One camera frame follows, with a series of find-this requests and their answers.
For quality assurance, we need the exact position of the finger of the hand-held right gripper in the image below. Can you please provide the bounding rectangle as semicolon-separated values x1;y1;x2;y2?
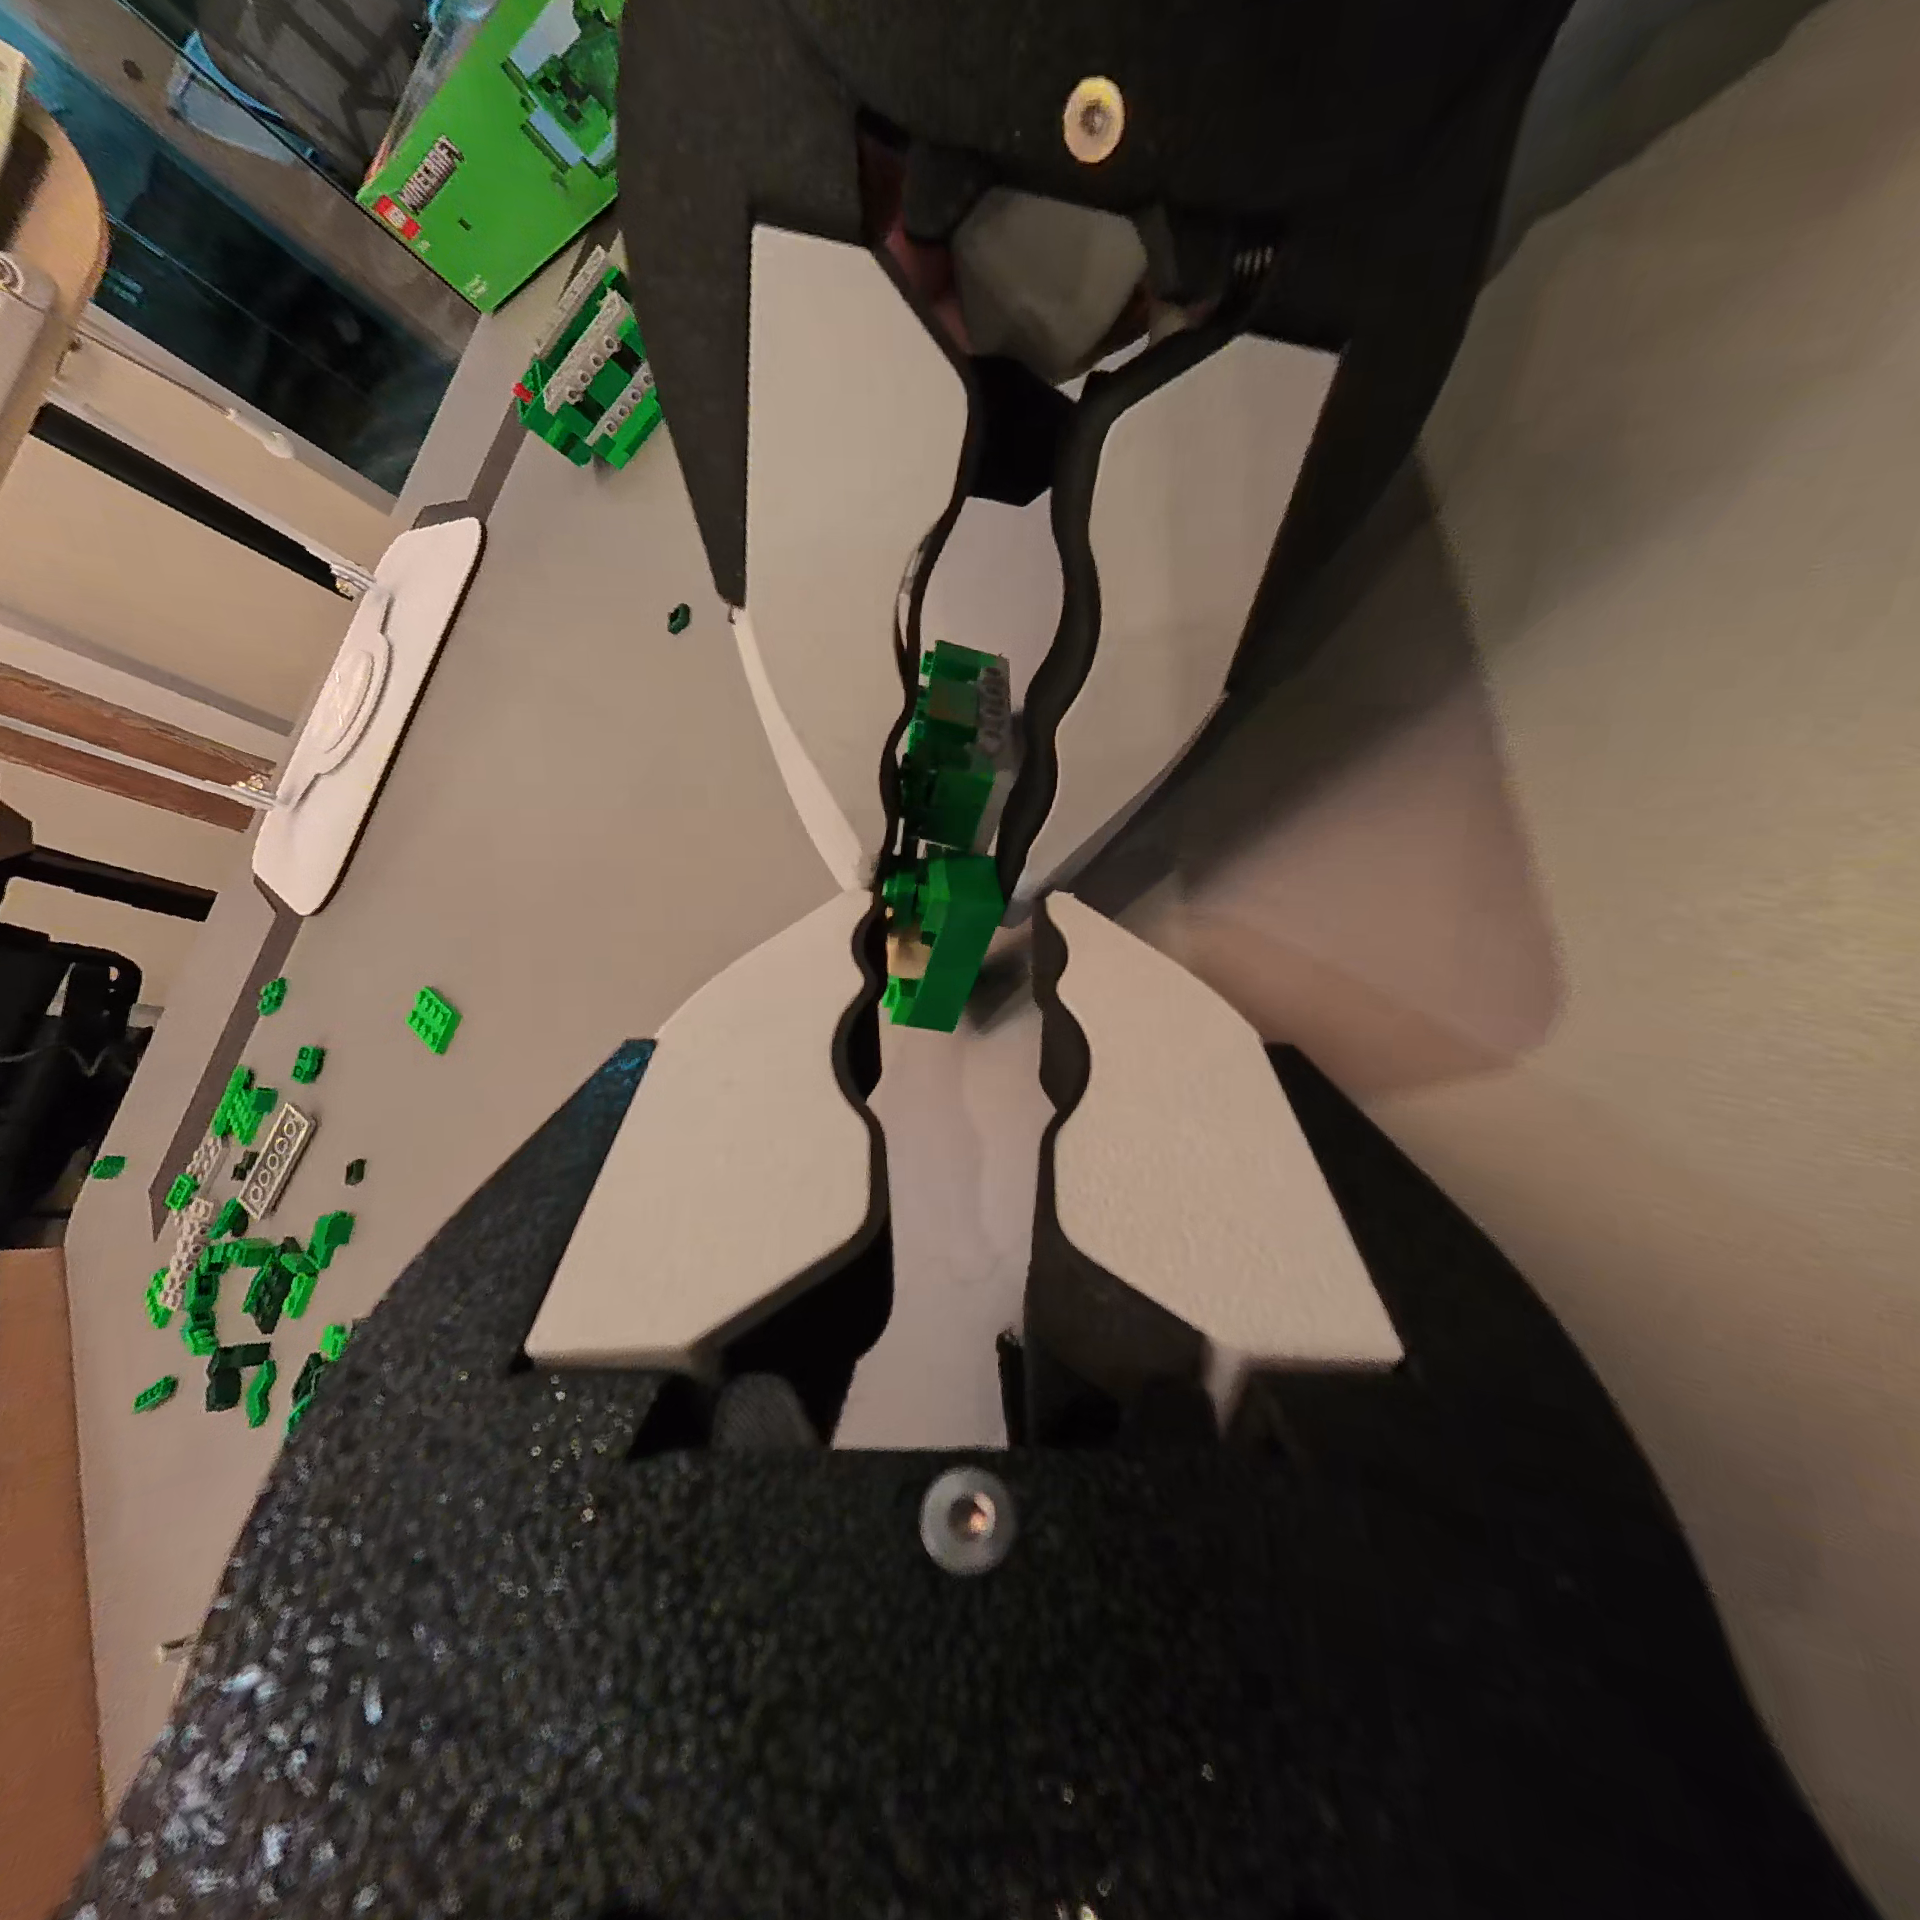
727;221;984;889
992;332;1343;906

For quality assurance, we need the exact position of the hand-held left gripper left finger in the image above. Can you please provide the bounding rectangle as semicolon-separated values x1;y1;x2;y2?
524;894;894;1379

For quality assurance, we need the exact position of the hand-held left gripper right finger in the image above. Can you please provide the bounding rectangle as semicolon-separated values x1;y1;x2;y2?
1023;892;1409;1375

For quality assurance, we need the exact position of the green toy brick assembly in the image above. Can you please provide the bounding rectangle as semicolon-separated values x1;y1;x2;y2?
876;639;1040;1036

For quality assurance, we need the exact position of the grey desk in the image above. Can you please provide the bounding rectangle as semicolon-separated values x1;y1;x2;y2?
65;0;1920;1920

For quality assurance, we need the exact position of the green grey toy brick build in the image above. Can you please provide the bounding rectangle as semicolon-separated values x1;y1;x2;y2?
513;266;666;471

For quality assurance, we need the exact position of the green toy set box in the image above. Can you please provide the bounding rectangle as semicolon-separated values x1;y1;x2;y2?
356;0;625;315

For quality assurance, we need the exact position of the pile of green toy bricks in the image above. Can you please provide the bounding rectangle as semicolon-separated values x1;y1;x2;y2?
85;973;371;1446

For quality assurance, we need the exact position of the white flat pad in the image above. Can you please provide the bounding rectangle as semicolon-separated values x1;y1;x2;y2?
249;515;491;917

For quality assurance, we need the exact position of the dark glass panel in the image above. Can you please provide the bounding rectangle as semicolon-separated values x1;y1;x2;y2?
0;0;469;500

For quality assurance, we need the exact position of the black chair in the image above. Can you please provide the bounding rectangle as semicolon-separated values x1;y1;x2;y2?
0;840;221;1249

